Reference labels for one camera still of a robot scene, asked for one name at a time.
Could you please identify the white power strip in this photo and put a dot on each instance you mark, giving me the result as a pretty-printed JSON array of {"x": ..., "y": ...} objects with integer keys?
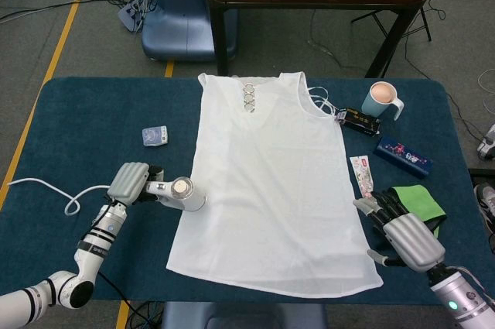
[{"x": 131, "y": 13}]

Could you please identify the blue white tissue pack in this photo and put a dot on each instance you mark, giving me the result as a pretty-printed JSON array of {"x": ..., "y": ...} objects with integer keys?
[{"x": 154, "y": 136}]

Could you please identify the grey sneaker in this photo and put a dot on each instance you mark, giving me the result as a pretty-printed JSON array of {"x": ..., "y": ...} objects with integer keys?
[{"x": 485, "y": 209}]

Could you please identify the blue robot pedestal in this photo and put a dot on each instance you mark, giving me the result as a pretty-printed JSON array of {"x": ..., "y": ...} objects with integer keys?
[{"x": 178, "y": 15}]

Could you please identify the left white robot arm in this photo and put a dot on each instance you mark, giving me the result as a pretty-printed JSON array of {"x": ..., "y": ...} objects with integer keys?
[{"x": 96, "y": 244}]

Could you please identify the white sleeveless top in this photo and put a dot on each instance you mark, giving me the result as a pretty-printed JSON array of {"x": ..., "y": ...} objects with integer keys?
[{"x": 270, "y": 189}]

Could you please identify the green cloth with black trim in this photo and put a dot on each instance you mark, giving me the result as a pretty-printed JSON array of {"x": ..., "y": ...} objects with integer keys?
[{"x": 417, "y": 203}]

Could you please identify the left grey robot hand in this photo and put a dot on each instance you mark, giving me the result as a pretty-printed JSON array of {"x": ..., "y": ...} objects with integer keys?
[{"x": 127, "y": 182}]

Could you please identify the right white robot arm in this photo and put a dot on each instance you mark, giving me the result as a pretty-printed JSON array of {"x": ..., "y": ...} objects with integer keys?
[{"x": 460, "y": 298}]

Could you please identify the blue robot own base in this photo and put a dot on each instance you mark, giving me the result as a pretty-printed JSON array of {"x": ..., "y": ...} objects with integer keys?
[{"x": 243, "y": 315}]

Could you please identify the white handheld garment steamer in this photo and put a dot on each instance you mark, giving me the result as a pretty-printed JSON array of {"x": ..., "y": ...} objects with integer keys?
[{"x": 185, "y": 197}]

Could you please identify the black rectangular carton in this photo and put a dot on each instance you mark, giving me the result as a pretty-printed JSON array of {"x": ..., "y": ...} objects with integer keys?
[{"x": 359, "y": 122}]

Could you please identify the floral print toothpaste tube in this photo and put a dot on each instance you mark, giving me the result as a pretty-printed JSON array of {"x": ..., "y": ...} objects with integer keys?
[{"x": 362, "y": 176}]

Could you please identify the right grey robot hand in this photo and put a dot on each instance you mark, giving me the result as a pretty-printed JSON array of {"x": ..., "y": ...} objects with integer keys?
[{"x": 414, "y": 242}]

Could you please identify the dark blue floral box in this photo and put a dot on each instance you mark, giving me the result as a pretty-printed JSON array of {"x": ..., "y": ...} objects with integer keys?
[{"x": 402, "y": 156}]

